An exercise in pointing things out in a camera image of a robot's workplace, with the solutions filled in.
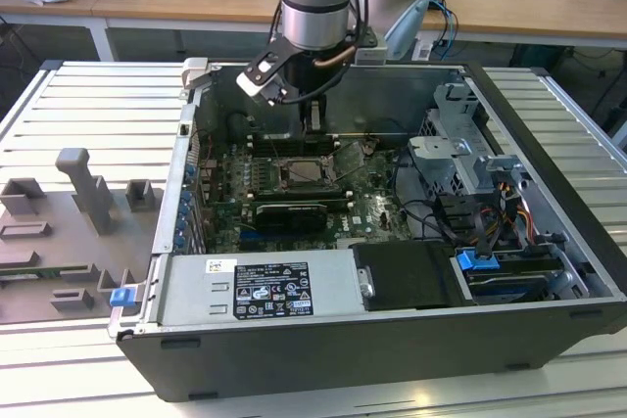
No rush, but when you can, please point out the black plastic shroud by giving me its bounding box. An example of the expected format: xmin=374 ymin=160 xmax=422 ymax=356
xmin=352 ymin=240 xmax=474 ymax=312

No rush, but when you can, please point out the grey case latch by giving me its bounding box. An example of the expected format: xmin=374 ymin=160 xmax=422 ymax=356
xmin=180 ymin=58 xmax=212 ymax=91

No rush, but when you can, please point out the CPU socket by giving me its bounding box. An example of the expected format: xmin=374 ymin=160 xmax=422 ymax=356
xmin=275 ymin=157 xmax=340 ymax=193

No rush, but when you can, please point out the black flat data cable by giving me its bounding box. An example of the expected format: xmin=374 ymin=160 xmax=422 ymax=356
xmin=435 ymin=192 xmax=493 ymax=262

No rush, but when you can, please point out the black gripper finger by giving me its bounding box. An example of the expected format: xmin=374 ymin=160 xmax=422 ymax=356
xmin=301 ymin=93 xmax=328 ymax=134

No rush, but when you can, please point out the black open PC case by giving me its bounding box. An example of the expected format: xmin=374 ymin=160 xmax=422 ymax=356
xmin=108 ymin=58 xmax=627 ymax=402

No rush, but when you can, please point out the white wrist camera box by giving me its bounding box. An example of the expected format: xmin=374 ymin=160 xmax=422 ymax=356
xmin=236 ymin=53 xmax=290 ymax=106

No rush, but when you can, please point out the pale blue teach pendant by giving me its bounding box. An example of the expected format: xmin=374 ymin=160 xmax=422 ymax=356
xmin=384 ymin=0 xmax=431 ymax=60

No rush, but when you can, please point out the black round cylinder part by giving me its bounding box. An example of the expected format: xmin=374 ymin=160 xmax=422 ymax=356
xmin=227 ymin=112 xmax=252 ymax=138

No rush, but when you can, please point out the silver power supply unit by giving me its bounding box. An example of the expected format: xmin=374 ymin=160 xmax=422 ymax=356
xmin=159 ymin=249 xmax=366 ymax=326

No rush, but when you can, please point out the silver metal handle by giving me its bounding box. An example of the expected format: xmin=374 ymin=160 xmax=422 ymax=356
xmin=357 ymin=265 xmax=376 ymax=298

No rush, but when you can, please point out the grey parts rack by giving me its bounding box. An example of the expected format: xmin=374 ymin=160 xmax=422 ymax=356
xmin=0 ymin=147 xmax=166 ymax=326

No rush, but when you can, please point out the hard disk in blue carrier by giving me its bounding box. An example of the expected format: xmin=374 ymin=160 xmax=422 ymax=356
xmin=454 ymin=249 xmax=553 ymax=305

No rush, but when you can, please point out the black RAM slot bank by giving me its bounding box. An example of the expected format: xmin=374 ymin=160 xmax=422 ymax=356
xmin=215 ymin=188 xmax=355 ymax=209
xmin=250 ymin=132 xmax=342 ymax=159

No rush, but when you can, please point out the green motherboard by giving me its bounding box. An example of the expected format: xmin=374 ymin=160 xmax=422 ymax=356
xmin=195 ymin=136 xmax=427 ymax=253

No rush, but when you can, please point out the blue cable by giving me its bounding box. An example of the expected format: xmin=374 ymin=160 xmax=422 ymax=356
xmin=437 ymin=0 xmax=460 ymax=58

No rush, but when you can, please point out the silver drive cage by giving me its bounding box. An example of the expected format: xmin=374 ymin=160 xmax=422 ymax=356
xmin=406 ymin=79 xmax=535 ymax=199

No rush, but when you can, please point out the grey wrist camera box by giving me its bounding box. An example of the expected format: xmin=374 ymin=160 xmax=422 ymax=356
xmin=355 ymin=45 xmax=388 ymax=66

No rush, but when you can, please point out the metal socket cover frame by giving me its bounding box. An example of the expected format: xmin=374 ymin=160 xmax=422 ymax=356
xmin=333 ymin=141 xmax=367 ymax=182

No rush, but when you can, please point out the green RAM stick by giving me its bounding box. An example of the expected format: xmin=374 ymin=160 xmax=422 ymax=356
xmin=0 ymin=264 xmax=68 ymax=276

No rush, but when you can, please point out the coloured power wire bundle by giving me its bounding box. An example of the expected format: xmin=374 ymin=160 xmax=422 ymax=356
xmin=494 ymin=181 xmax=538 ymax=243

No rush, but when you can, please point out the black graphics card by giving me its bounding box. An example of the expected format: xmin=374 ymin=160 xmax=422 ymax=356
xmin=254 ymin=201 xmax=328 ymax=236

